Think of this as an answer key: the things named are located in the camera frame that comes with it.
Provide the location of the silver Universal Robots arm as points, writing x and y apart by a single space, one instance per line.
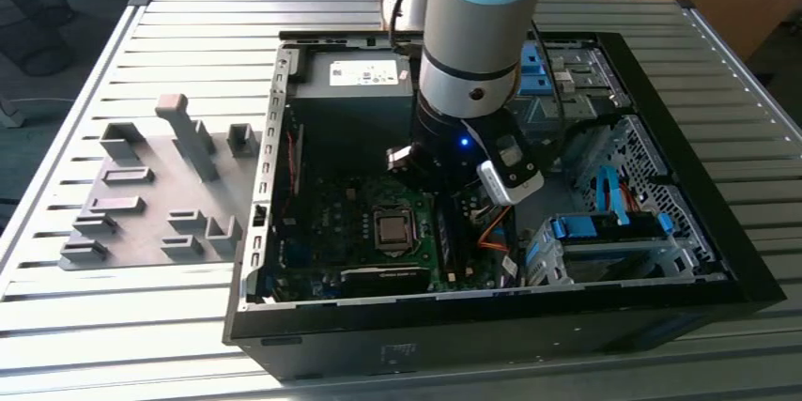
476 35

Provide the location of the silver CPU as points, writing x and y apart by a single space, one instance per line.
395 229

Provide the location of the grey power supply unit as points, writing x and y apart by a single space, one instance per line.
351 114

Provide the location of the green motherboard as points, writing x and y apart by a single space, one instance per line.
337 213

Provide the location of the blue drive carrier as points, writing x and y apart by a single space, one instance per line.
535 84

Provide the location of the CPU socket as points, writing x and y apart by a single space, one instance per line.
395 250

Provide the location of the grey drive cage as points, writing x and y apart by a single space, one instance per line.
588 105

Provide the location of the hard disk in blue carrier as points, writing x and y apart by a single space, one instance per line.
579 227

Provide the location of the black graphics card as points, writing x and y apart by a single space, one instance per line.
381 281

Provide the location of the grey disk bay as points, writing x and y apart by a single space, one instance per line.
626 248

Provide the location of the black open PC case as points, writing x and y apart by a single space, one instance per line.
438 340

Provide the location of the grey parts rack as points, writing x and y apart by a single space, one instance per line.
163 175

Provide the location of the grey stand foot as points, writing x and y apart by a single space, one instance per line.
9 112

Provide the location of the black mesh wastebasket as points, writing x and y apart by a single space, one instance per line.
37 20

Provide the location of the small silver wrist camera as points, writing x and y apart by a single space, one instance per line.
399 160

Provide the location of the white-edged wrist camera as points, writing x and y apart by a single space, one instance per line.
510 171

